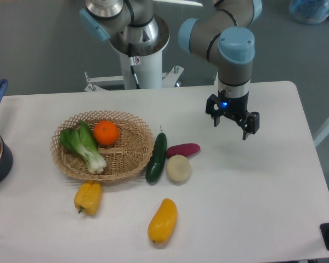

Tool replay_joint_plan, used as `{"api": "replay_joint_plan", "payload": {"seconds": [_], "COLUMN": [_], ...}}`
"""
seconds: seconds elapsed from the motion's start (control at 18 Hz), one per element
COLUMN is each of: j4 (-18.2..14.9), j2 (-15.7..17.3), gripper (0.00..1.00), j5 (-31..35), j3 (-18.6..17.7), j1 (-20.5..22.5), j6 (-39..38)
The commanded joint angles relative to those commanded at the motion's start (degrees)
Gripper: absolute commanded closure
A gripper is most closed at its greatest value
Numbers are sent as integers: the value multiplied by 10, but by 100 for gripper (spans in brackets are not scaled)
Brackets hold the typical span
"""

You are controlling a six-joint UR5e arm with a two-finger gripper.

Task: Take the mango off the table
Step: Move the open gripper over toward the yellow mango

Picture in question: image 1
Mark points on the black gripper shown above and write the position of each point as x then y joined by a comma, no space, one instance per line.
234,109

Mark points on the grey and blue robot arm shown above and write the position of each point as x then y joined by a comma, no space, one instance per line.
140,36

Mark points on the yellow mango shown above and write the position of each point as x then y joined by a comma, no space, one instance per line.
163,222

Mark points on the purple sweet potato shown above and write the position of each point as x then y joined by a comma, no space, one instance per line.
185,150

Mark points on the pale round onion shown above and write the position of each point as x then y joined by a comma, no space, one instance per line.
178,168

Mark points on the dark green cucumber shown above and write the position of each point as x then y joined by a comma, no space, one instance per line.
157,160

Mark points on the woven wicker basket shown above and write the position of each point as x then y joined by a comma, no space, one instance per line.
125,158

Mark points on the blue plastic bag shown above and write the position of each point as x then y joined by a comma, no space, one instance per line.
309,12

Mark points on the orange fruit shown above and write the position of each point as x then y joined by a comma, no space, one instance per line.
106,133

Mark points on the green bok choy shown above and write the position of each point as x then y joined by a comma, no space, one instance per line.
82,142

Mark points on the yellow bell pepper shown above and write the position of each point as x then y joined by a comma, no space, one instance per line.
87,198

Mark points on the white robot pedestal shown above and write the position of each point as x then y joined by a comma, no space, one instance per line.
144,72

